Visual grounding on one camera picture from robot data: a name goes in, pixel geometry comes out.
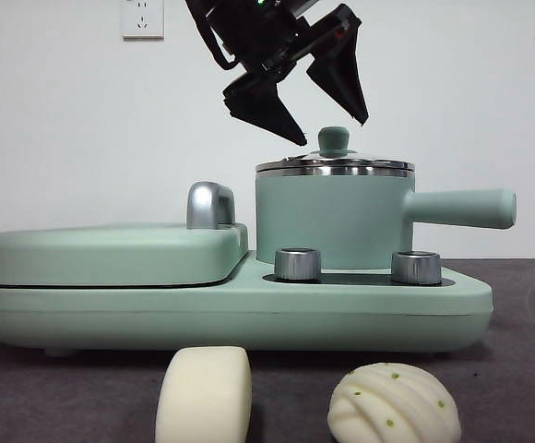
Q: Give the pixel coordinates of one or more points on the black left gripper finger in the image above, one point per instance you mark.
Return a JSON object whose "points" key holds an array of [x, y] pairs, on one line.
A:
{"points": [[343, 74], [260, 104]]}

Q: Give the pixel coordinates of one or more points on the glass pot lid green knob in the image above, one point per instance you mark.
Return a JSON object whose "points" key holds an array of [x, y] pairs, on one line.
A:
{"points": [[334, 138]]}

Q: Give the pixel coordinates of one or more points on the plain white rectangular bun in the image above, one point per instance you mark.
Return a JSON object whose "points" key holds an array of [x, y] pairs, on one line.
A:
{"points": [[203, 397]]}

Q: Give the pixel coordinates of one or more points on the round ridged bun green specks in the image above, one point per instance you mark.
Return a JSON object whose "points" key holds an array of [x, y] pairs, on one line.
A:
{"points": [[387, 410]]}

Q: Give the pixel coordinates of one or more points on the silver control dial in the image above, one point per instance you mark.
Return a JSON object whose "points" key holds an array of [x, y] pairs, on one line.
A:
{"points": [[297, 264], [416, 266]]}

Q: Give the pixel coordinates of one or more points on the mint green breakfast machine base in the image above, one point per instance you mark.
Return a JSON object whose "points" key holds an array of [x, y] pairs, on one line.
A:
{"points": [[249, 314]]}

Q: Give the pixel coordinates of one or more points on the white wall socket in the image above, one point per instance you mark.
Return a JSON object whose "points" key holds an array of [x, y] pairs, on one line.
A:
{"points": [[143, 18]]}

